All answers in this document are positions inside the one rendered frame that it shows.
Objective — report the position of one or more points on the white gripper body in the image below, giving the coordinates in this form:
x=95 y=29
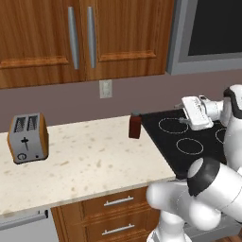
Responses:
x=197 y=113

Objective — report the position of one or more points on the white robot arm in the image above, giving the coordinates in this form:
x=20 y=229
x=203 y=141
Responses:
x=204 y=192

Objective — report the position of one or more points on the dark red paprika bottle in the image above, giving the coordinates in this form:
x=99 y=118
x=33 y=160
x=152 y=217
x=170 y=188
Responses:
x=135 y=125

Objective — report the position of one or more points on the wooden cabinet door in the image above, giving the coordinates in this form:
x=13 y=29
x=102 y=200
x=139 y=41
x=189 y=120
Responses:
x=126 y=38
x=39 y=41

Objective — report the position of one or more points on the black hob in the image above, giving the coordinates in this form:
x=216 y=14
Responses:
x=176 y=138

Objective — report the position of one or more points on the grey microwave oven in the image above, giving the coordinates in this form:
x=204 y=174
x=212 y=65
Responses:
x=204 y=34

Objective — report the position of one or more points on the wooden drawer front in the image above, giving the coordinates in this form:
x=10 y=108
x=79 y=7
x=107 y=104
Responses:
x=116 y=203
x=121 y=230

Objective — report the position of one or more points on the silver and wood toaster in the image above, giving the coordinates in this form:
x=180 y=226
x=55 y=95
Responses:
x=27 y=138

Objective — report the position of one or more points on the silver dishwasher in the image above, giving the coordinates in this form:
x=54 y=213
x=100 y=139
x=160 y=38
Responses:
x=26 y=228

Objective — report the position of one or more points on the white wall socket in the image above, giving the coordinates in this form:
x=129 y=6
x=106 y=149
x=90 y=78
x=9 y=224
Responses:
x=105 y=89

